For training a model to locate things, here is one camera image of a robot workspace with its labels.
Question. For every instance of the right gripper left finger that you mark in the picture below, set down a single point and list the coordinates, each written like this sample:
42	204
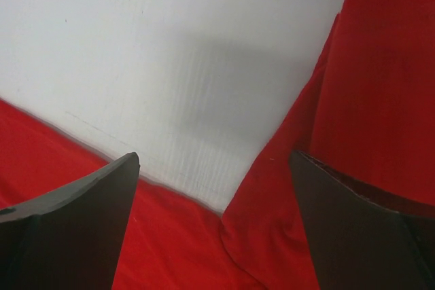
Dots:
71	237

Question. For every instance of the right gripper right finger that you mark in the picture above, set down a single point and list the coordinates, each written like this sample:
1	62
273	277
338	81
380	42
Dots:
360	236

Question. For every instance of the red t shirt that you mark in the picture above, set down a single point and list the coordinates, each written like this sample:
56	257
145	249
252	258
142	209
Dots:
213	96

